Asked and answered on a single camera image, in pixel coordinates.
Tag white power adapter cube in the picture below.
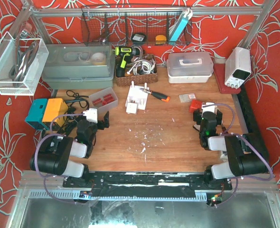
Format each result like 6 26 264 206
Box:
126 102 138 114

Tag orange black screwdriver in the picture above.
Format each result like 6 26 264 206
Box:
141 88 170 102

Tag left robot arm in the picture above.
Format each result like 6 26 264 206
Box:
29 108 110 179

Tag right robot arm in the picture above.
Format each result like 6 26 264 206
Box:
193 109 273 184

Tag clear spring bin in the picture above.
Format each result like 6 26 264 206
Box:
89 87 118 115

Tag orange power cube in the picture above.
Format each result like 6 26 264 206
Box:
189 99 203 113

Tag small drill bit case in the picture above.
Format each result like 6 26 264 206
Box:
179 93 196 103

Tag white peg board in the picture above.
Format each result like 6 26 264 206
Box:
125 81 149 110

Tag yellow soldering station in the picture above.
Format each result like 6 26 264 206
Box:
42 98 68 131

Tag wicker basket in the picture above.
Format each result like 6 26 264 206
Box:
114 66 158 86

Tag red notebook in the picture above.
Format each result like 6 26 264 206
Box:
214 63 241 94

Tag white plastic storage box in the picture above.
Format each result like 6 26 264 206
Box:
167 52 214 84

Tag white power supply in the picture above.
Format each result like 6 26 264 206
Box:
224 47 251 89

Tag grey plastic toolbox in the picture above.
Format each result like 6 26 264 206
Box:
42 44 115 90

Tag teal box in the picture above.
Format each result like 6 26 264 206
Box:
25 98 48 130

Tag black tape measure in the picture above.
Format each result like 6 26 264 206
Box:
131 33 147 46

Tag yellow tape measure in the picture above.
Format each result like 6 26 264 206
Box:
155 35 167 46

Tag blue white hex key set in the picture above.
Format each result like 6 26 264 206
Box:
168 8 193 45

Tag clear acrylic box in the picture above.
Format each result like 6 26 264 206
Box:
0 32 49 96

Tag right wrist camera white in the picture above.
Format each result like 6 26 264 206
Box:
201 102 217 113

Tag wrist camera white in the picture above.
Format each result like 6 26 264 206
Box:
83 108 98 124
201 102 217 113

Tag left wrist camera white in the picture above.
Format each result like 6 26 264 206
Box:
83 108 98 124

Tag black cables bundle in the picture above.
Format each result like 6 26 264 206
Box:
54 89 93 133

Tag black cable tray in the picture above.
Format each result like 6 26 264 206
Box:
237 84 270 164

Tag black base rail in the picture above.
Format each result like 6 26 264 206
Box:
63 171 233 190

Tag white cables in basket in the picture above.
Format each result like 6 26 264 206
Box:
127 59 156 76

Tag green cordless drill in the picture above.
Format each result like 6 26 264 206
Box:
115 46 142 78

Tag black wire basket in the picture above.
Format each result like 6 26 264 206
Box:
81 3 192 46

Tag grey cables in box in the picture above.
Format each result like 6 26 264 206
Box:
9 22 39 87

